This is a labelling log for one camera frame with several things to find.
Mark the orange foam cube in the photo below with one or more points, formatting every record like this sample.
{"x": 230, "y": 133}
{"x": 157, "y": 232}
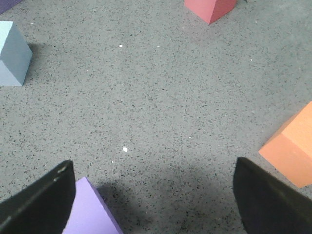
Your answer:
{"x": 289, "y": 149}

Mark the dark purple foam cube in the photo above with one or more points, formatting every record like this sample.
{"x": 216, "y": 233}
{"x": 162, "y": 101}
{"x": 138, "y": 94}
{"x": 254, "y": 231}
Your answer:
{"x": 6, "y": 5}

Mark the smooth red foam cube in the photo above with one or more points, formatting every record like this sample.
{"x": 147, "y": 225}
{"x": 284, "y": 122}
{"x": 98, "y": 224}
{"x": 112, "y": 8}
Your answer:
{"x": 210, "y": 10}

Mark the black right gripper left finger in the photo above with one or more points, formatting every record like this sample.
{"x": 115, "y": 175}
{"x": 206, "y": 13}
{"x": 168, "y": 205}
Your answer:
{"x": 43, "y": 207}

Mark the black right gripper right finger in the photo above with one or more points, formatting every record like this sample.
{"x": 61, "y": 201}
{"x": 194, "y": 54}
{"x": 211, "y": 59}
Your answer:
{"x": 268, "y": 206}

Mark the blue foam cube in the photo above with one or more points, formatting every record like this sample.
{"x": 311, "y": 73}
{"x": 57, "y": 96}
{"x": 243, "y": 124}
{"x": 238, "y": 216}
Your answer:
{"x": 15, "y": 55}

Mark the light purple foam cube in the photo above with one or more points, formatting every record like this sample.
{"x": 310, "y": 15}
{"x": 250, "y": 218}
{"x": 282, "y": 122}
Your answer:
{"x": 90, "y": 214}

